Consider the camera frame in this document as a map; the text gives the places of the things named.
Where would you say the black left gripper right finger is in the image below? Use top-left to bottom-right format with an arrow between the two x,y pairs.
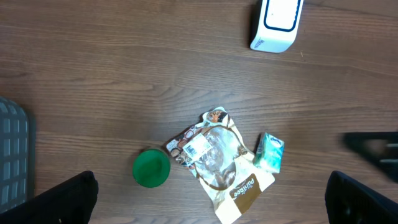
325,170 -> 397,224

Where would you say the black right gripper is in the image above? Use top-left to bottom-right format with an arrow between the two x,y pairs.
342,131 -> 397,182

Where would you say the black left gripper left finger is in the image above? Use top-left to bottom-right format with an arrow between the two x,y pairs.
1,170 -> 98,224

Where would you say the green lid jar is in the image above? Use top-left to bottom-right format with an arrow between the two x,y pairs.
132,148 -> 171,188

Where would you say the small teal tissue pack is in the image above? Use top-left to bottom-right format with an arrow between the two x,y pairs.
254,133 -> 285,174

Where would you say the beige brown snack pouch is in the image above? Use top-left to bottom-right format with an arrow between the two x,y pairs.
166,106 -> 275,224

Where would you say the white barcode scanner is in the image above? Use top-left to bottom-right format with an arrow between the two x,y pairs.
249,0 -> 303,54

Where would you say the black mesh basket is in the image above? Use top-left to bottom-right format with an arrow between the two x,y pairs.
0,97 -> 36,213

